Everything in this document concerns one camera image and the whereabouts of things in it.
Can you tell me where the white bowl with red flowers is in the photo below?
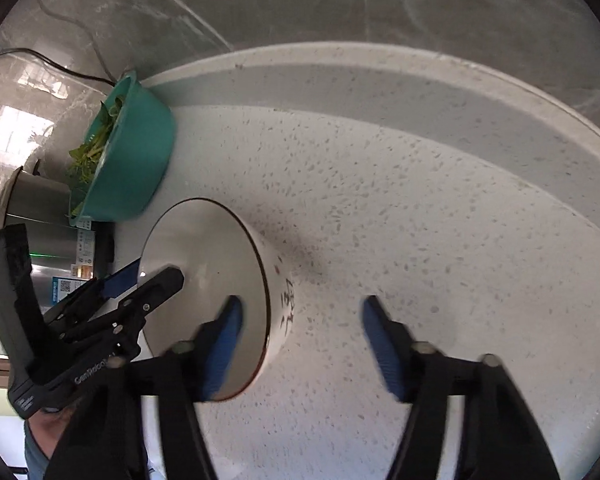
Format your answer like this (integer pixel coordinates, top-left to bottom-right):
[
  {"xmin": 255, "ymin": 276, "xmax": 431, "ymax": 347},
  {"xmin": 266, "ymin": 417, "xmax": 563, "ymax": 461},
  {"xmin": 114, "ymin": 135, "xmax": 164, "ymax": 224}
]
[{"xmin": 138, "ymin": 198, "xmax": 296, "ymax": 402}]

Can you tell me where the blue sleeve left forearm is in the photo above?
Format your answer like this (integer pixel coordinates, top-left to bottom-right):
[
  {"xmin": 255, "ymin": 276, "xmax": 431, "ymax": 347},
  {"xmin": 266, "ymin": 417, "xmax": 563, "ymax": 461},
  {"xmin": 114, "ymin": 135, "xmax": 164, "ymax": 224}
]
[{"xmin": 23, "ymin": 422, "xmax": 50, "ymax": 480}]

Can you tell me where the person's left hand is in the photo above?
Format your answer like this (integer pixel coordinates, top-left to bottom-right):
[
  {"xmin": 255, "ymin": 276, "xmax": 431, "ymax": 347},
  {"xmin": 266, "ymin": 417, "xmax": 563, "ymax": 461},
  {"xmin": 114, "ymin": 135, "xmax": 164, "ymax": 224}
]
[{"xmin": 28, "ymin": 398, "xmax": 82, "ymax": 458}]

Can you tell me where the stainless steel rice cooker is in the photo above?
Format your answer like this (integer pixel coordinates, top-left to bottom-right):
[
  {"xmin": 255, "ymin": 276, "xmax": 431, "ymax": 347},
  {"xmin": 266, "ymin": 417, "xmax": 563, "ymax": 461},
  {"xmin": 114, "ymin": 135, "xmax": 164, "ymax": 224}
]
[{"xmin": 0, "ymin": 167, "xmax": 114, "ymax": 311}]

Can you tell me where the teal bowl with greens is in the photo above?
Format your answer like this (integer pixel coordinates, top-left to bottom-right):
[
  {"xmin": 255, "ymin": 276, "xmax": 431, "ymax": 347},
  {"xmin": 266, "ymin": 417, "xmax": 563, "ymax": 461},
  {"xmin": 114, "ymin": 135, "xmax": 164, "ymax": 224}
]
[{"xmin": 68, "ymin": 72, "xmax": 176, "ymax": 226}]

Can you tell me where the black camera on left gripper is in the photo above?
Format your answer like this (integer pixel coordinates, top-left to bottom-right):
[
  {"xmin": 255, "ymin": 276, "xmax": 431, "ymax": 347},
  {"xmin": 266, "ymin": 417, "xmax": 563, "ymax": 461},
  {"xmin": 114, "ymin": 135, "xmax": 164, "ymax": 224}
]
[{"xmin": 0, "ymin": 223, "xmax": 48, "ymax": 370}]

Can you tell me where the black power cable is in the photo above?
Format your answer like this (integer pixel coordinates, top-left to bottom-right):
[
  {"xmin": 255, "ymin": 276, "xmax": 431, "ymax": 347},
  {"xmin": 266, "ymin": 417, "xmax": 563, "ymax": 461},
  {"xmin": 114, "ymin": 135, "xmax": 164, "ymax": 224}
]
[{"xmin": 0, "ymin": 46, "xmax": 118, "ymax": 87}]

